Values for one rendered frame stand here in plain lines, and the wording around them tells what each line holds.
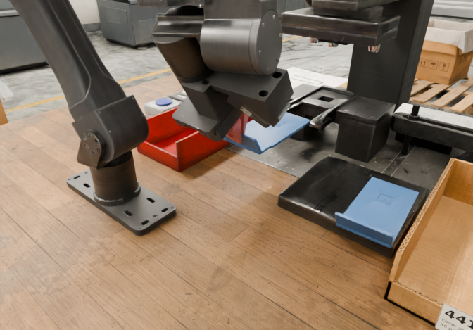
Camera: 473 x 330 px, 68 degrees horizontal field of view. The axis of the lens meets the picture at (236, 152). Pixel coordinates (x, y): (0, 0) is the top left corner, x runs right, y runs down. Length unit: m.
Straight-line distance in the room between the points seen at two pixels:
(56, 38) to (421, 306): 0.51
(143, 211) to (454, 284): 0.40
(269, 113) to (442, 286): 0.28
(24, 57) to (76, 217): 4.54
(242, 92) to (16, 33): 4.71
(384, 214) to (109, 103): 0.39
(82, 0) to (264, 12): 7.18
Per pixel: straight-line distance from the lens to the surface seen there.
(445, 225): 0.57
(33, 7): 0.52
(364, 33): 0.63
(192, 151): 0.63
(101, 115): 0.47
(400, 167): 0.70
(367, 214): 0.52
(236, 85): 0.36
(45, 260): 0.52
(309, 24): 0.67
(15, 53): 5.02
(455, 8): 10.04
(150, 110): 0.84
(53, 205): 0.61
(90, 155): 0.51
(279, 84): 0.35
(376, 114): 0.68
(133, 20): 5.64
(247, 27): 0.32
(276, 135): 0.54
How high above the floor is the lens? 1.23
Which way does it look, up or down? 29 degrees down
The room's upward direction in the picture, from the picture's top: straight up
